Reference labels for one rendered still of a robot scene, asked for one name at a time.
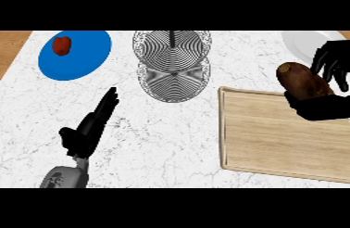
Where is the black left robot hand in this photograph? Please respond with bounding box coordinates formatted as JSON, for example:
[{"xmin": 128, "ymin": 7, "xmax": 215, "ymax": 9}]
[{"xmin": 57, "ymin": 86, "xmax": 119, "ymax": 159}]

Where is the brown sweet potato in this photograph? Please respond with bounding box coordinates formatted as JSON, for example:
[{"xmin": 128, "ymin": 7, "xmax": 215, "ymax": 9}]
[{"xmin": 274, "ymin": 61, "xmax": 336, "ymax": 101}]

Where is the pale wooden tray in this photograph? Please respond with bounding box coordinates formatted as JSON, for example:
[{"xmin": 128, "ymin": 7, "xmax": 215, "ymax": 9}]
[{"xmin": 216, "ymin": 86, "xmax": 350, "ymax": 184}]

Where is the blue round plate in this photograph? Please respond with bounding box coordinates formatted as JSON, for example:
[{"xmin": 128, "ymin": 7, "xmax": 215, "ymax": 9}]
[{"xmin": 36, "ymin": 30, "xmax": 113, "ymax": 82}]

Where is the red bell pepper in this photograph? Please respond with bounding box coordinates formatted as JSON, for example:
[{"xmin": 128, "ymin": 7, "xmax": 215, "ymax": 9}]
[{"xmin": 50, "ymin": 36, "xmax": 72, "ymax": 57}]

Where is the white round plate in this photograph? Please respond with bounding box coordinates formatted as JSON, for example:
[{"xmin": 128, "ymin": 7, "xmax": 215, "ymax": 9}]
[{"xmin": 280, "ymin": 31, "xmax": 346, "ymax": 65}]

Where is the tiered wire basket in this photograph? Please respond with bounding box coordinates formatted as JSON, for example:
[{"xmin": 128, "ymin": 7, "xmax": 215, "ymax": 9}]
[{"xmin": 131, "ymin": 30, "xmax": 212, "ymax": 104}]

